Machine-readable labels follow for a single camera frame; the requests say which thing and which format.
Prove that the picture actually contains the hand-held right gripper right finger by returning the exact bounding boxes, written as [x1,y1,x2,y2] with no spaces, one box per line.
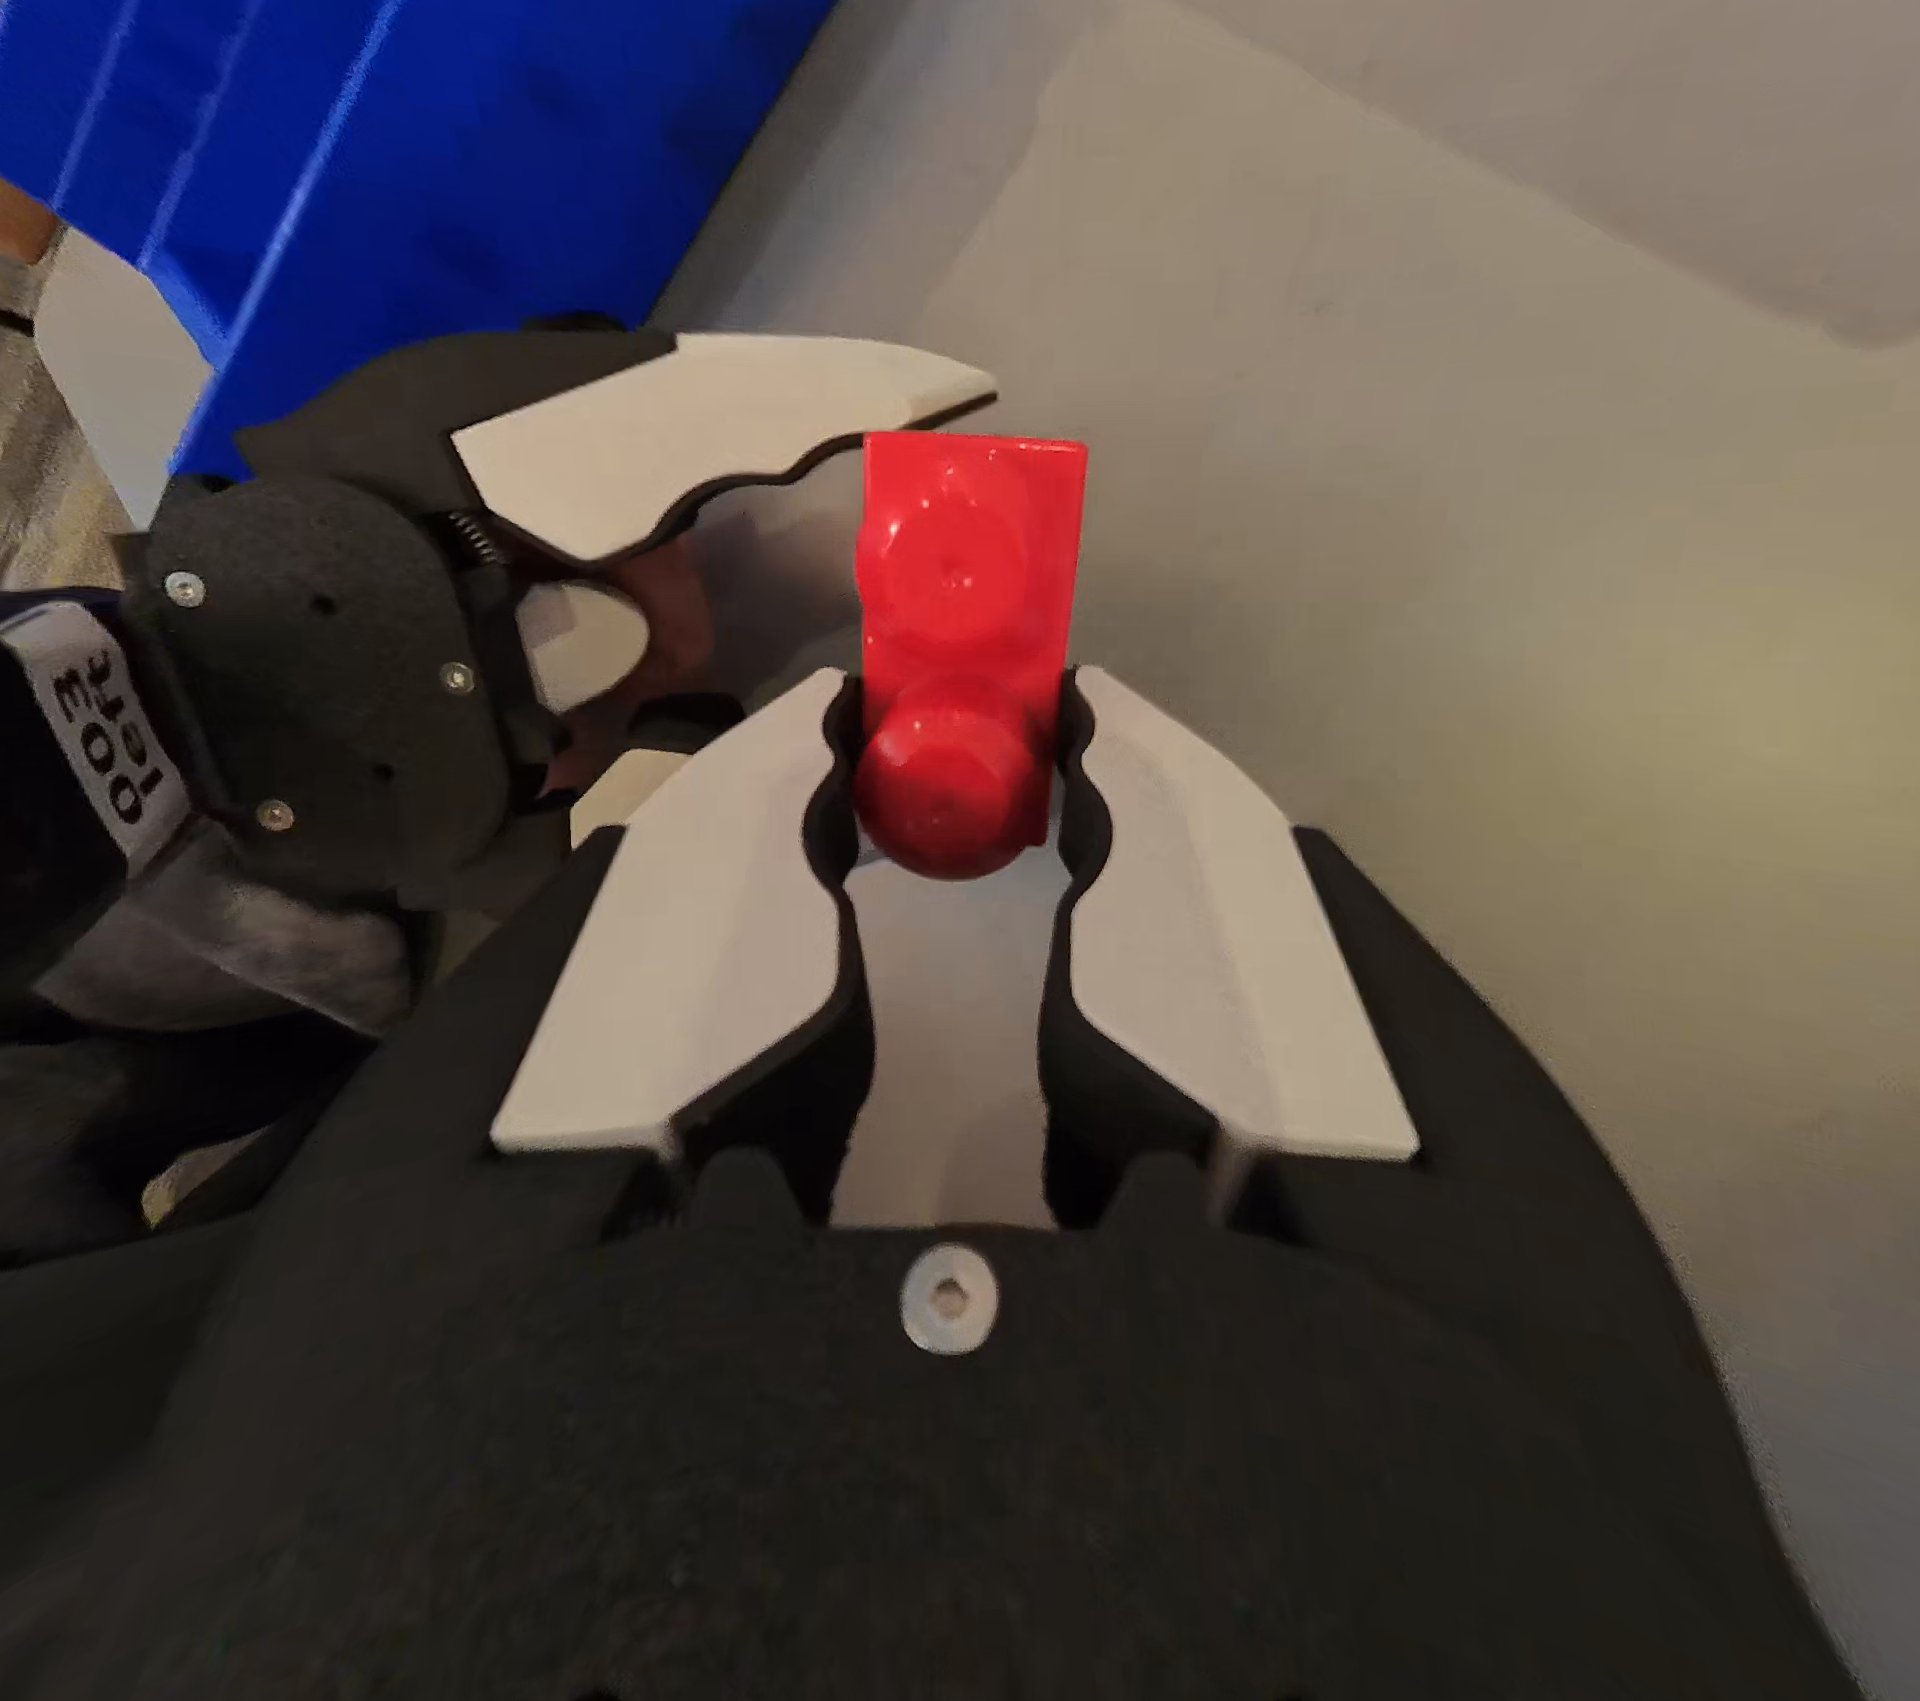
[1040,669,1417,1224]

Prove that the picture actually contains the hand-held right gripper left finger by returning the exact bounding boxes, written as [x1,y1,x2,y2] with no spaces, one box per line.
[493,669,873,1224]

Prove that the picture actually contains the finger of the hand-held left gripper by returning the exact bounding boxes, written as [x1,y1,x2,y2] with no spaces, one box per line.
[450,333,996,567]
[569,749,690,851]

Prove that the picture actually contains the red two-stud toy block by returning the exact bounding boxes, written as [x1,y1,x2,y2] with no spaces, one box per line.
[852,430,1089,884]

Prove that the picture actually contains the blue plastic bin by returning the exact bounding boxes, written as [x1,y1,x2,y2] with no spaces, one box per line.
[0,0,939,480]

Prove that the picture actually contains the grey desk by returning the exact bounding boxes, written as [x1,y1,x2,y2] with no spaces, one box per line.
[31,0,1920,1701]

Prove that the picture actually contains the person's left hand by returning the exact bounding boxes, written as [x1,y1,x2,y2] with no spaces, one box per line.
[635,531,719,697]

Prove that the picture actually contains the person's dark trousers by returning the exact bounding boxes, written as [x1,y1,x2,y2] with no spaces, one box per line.
[0,1013,378,1283]

